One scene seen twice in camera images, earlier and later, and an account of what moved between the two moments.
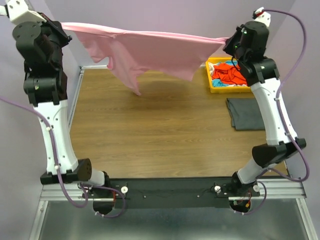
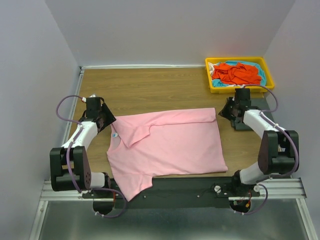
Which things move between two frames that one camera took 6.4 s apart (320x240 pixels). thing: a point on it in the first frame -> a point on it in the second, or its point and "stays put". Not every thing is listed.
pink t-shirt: [133, 55] -> [172, 142]
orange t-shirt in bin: [227, 73] stays put
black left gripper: [54, 26] -> [110, 117]
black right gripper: [228, 47] -> [224, 112]
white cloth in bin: [211, 68] stays put
